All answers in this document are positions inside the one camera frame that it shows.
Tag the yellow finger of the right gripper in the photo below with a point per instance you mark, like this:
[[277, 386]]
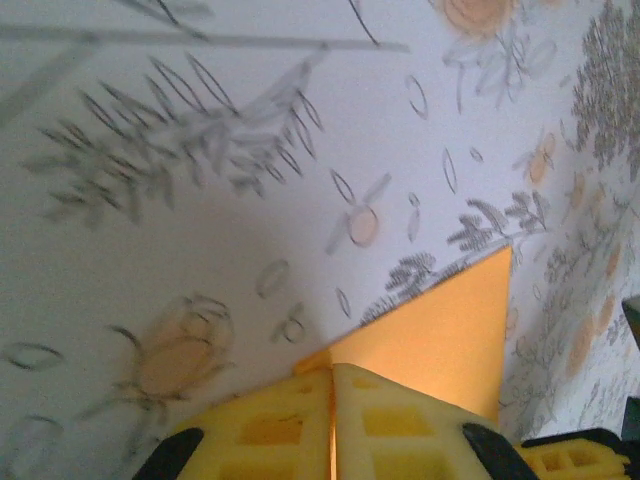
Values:
[[600, 460]]

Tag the floral patterned table cover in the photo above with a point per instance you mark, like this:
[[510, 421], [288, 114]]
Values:
[[200, 225]]

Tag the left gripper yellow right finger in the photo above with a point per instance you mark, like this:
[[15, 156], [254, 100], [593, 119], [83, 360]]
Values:
[[350, 450]]

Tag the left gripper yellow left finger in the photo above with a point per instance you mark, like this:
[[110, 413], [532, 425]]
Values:
[[310, 450]]

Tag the orange square paper sheet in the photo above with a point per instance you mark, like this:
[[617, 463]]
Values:
[[440, 340]]

